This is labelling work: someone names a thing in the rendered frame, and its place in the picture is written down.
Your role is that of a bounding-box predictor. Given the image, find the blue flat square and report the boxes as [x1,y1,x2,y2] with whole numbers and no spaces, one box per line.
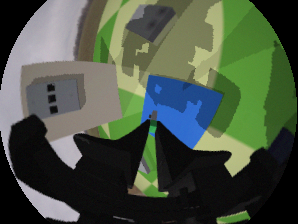
[140,75,223,149]

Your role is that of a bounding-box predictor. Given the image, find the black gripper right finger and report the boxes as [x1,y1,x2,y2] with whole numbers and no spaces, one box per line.
[154,120,233,193]

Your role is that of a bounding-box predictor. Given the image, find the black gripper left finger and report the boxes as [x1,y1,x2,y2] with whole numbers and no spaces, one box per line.
[73,120,150,189]

